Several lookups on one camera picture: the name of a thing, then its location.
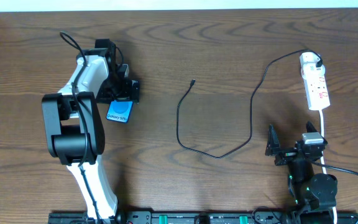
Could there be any blue Galaxy smartphone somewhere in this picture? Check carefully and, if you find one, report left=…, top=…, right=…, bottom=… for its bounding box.
left=106, top=101, right=134, bottom=123

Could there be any black USB charging cable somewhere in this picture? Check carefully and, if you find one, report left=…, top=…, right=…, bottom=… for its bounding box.
left=176, top=49, right=324, bottom=159

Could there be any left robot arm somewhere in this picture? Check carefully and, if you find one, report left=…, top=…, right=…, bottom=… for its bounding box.
left=42, top=39, right=140, bottom=223

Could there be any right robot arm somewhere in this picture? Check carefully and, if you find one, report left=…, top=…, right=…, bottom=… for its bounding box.
left=265, top=122, right=337, bottom=223

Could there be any white USB charger plug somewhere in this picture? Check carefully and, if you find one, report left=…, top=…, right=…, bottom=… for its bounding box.
left=300, top=52, right=322, bottom=73

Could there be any white power strip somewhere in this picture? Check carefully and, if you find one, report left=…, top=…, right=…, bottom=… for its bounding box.
left=301, top=69, right=331, bottom=111

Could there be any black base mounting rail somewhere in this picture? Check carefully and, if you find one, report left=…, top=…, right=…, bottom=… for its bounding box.
left=47, top=210, right=358, bottom=224

